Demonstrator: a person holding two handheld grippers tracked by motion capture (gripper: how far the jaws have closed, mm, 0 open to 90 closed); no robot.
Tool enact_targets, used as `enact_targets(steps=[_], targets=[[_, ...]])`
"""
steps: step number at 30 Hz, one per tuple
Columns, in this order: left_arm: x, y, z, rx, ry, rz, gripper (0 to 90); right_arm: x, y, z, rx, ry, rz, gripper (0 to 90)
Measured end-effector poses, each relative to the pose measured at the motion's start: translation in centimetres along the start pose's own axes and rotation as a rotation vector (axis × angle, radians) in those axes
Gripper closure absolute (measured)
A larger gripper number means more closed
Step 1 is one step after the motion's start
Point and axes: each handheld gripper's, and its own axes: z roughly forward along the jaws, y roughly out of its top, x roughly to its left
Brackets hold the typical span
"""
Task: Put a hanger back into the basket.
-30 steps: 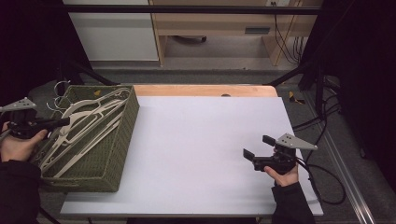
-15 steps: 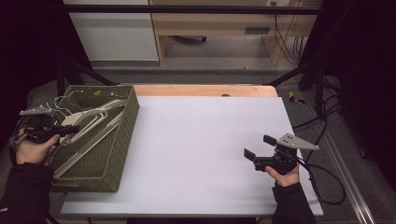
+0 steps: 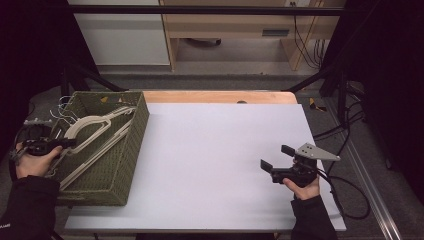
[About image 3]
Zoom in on black frame strut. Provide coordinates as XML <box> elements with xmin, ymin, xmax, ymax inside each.
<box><xmin>60</xmin><ymin>63</ymin><xmax>128</xmax><ymax>101</ymax></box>
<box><xmin>286</xmin><ymin>64</ymin><xmax>348</xmax><ymax>124</ymax></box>

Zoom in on white cabinet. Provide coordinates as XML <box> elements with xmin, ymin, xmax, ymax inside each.
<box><xmin>67</xmin><ymin>0</ymin><xmax>171</xmax><ymax>67</ymax></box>

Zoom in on black curtain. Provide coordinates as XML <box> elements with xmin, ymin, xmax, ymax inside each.
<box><xmin>324</xmin><ymin>0</ymin><xmax>424</xmax><ymax>204</ymax></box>
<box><xmin>0</xmin><ymin>0</ymin><xmax>99</xmax><ymax>158</ymax></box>

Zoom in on black floor cables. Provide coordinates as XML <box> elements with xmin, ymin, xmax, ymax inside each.
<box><xmin>313</xmin><ymin>99</ymin><xmax>367</xmax><ymax>143</ymax></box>

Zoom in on light wooden desk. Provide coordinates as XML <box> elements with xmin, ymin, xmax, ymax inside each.
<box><xmin>159</xmin><ymin>0</ymin><xmax>348</xmax><ymax>72</ymax></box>

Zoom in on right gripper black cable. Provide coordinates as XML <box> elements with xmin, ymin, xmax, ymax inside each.
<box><xmin>314</xmin><ymin>168</ymin><xmax>372</xmax><ymax>221</ymax></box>

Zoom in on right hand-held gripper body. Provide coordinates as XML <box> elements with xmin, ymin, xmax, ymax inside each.
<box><xmin>270</xmin><ymin>142</ymin><xmax>342</xmax><ymax>188</ymax></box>

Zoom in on yellow and black floor marker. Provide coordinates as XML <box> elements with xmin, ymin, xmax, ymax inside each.
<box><xmin>308</xmin><ymin>97</ymin><xmax>328</xmax><ymax>113</ymax></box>

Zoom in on aluminium floor rail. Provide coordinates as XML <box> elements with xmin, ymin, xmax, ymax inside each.
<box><xmin>324</xmin><ymin>99</ymin><xmax>404</xmax><ymax>240</ymax></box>

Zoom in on person's right hand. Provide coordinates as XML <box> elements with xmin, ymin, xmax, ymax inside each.
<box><xmin>282</xmin><ymin>178</ymin><xmax>321</xmax><ymax>202</ymax></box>

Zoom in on black cables under desk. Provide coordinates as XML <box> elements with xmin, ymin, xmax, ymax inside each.
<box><xmin>292</xmin><ymin>1</ymin><xmax>327</xmax><ymax>70</ymax></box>

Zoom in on white paper sheet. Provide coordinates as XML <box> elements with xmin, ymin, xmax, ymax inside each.
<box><xmin>64</xmin><ymin>102</ymin><xmax>347</xmax><ymax>233</ymax></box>

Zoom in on green woven basket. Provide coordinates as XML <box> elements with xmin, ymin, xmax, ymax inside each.
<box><xmin>46</xmin><ymin>90</ymin><xmax>150</xmax><ymax>207</ymax></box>

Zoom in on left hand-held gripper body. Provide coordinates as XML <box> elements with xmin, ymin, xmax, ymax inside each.
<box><xmin>20</xmin><ymin>118</ymin><xmax>58</xmax><ymax>158</ymax></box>

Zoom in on black metal crossbar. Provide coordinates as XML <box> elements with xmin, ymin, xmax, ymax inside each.
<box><xmin>66</xmin><ymin>4</ymin><xmax>348</xmax><ymax>17</ymax></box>

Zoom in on person's left hand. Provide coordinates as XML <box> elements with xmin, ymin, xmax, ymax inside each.
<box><xmin>14</xmin><ymin>142</ymin><xmax>64</xmax><ymax>179</ymax></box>

